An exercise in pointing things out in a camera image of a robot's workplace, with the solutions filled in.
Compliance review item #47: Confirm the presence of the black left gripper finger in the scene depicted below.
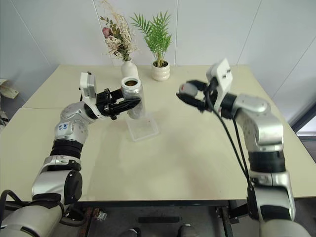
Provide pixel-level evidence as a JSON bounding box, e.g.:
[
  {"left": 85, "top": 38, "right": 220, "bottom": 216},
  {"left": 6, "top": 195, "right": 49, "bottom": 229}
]
[
  {"left": 108, "top": 88, "right": 124, "bottom": 101},
  {"left": 107, "top": 98, "right": 142, "bottom": 117}
]

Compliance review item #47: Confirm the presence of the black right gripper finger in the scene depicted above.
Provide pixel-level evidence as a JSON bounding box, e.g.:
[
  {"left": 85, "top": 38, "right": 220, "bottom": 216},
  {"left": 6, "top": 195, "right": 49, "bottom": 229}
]
[
  {"left": 175, "top": 92, "right": 207, "bottom": 112},
  {"left": 186, "top": 79, "right": 207, "bottom": 91}
]

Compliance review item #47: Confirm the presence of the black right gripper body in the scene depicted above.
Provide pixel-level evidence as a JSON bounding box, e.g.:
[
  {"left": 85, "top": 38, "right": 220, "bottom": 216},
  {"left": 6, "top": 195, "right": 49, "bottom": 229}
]
[{"left": 197, "top": 81, "right": 219, "bottom": 114}]

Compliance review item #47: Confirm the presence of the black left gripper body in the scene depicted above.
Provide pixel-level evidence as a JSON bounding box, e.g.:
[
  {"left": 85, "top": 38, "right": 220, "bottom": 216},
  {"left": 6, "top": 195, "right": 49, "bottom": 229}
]
[{"left": 95, "top": 88, "right": 118, "bottom": 121}]

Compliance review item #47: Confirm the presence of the grey ribbed jar lid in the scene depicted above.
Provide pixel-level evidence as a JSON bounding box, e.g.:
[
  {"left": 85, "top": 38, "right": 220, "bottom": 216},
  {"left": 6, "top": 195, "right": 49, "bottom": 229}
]
[{"left": 179, "top": 82, "right": 198, "bottom": 96}]

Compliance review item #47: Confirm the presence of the grey jar with red tape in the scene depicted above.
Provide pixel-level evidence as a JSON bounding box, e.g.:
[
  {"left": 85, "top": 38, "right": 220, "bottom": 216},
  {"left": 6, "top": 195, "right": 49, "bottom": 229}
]
[{"left": 120, "top": 76, "right": 145, "bottom": 119}]

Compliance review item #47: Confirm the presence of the clear plastic box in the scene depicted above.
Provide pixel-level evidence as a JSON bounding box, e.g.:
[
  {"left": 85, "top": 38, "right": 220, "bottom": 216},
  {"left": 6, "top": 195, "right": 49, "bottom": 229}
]
[{"left": 124, "top": 112, "right": 160, "bottom": 143}]

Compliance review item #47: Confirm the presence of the white ceramic vase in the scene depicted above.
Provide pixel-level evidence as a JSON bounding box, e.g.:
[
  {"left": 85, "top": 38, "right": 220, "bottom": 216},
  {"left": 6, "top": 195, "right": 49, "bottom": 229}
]
[{"left": 120, "top": 59, "right": 139, "bottom": 79}]

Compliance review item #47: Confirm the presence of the white ribbed plant pot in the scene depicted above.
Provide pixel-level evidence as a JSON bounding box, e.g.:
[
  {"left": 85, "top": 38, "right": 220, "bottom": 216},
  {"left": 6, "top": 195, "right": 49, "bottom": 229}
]
[{"left": 151, "top": 60, "right": 171, "bottom": 81}]

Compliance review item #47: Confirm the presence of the dried flower bouquet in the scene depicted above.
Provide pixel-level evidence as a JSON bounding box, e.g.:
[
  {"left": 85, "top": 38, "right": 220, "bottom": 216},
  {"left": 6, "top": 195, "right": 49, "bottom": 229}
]
[{"left": 98, "top": 0, "right": 140, "bottom": 62}]

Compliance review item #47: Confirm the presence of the green palm plant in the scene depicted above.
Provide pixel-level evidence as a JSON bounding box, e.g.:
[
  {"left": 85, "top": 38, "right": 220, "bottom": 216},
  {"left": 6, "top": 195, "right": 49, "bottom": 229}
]
[{"left": 130, "top": 9, "right": 173, "bottom": 67}]

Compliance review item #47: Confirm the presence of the dark rounded shape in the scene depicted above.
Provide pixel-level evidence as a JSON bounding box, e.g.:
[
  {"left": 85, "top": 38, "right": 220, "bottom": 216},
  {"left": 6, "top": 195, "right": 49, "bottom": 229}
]
[
  {"left": 176, "top": 223, "right": 198, "bottom": 237},
  {"left": 118, "top": 227, "right": 143, "bottom": 237}
]

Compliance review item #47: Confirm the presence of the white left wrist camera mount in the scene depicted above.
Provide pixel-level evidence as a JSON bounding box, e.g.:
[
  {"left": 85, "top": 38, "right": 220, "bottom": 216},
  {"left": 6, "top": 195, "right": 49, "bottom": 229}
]
[{"left": 79, "top": 71, "right": 98, "bottom": 111}]

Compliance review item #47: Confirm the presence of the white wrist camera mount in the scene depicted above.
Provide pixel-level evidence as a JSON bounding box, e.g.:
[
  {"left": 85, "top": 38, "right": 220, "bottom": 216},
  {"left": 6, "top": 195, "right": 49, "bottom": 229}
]
[
  {"left": 206, "top": 58, "right": 234, "bottom": 112},
  {"left": 79, "top": 71, "right": 98, "bottom": 111}
]

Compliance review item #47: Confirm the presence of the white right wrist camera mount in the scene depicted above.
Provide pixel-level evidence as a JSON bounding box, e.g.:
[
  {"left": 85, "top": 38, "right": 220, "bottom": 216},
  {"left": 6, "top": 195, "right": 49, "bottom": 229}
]
[{"left": 206, "top": 58, "right": 234, "bottom": 112}]

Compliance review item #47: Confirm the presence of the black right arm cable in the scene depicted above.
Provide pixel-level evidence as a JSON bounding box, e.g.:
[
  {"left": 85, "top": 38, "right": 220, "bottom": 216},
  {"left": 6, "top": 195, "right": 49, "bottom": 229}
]
[
  {"left": 231, "top": 116, "right": 251, "bottom": 178},
  {"left": 206, "top": 79, "right": 251, "bottom": 188}
]

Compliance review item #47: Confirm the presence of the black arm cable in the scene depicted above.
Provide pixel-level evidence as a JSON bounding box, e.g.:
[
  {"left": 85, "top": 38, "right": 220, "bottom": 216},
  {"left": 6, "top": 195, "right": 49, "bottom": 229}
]
[
  {"left": 206, "top": 79, "right": 251, "bottom": 188},
  {"left": 0, "top": 189, "right": 32, "bottom": 210},
  {"left": 231, "top": 116, "right": 251, "bottom": 178}
]

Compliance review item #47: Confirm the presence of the dark metal table frame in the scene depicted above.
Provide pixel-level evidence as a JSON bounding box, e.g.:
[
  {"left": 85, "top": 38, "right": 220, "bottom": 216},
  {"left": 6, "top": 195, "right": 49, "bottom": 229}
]
[{"left": 0, "top": 198, "right": 249, "bottom": 207}]

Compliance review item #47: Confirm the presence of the rusty metal table bracket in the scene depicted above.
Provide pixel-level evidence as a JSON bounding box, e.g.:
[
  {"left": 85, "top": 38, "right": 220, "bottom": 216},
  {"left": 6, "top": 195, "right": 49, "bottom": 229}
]
[
  {"left": 85, "top": 207, "right": 109, "bottom": 237},
  {"left": 216, "top": 199, "right": 247, "bottom": 233}
]

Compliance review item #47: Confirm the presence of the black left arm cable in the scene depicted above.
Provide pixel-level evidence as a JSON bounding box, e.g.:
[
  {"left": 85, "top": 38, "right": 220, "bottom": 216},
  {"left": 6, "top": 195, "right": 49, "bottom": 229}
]
[{"left": 0, "top": 189, "right": 32, "bottom": 210}]

